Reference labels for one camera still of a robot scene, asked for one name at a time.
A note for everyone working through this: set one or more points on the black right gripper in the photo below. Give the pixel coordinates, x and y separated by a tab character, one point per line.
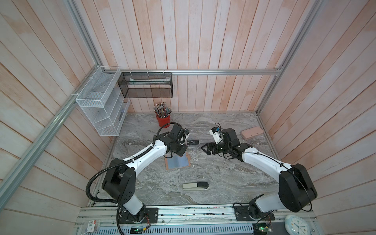
213	145

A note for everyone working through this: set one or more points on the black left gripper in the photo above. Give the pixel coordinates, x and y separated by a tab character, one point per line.
184	147

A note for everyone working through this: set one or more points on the black VIP card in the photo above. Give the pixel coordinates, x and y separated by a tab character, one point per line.
193	142

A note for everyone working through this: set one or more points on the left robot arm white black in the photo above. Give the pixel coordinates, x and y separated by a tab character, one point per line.
120	179

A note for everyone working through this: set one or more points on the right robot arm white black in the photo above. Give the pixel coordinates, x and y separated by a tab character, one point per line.
296	189

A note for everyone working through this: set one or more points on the red pencil cup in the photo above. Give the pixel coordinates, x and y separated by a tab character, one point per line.
163	121

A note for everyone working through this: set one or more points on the bundle of pencils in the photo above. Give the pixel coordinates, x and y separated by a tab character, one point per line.
162	110

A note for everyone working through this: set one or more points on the beige black stapler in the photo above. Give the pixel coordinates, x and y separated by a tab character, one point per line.
196	186

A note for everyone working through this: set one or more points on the pink pencil case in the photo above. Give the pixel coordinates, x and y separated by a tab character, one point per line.
251	132

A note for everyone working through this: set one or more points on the small white label box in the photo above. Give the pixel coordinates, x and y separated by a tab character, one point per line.
93	226

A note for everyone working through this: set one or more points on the black mesh wall basket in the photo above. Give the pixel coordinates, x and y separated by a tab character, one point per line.
146	85

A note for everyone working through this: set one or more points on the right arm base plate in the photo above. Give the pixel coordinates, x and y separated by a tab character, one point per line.
251	213

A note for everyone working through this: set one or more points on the aluminium front rail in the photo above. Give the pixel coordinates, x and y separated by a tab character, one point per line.
214	219

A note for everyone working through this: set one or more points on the white wire mesh shelf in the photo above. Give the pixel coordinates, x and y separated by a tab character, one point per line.
102	101

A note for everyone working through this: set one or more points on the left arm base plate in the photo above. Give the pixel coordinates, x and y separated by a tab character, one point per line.
144	216

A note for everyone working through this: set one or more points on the white wall clock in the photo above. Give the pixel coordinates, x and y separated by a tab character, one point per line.
295	225

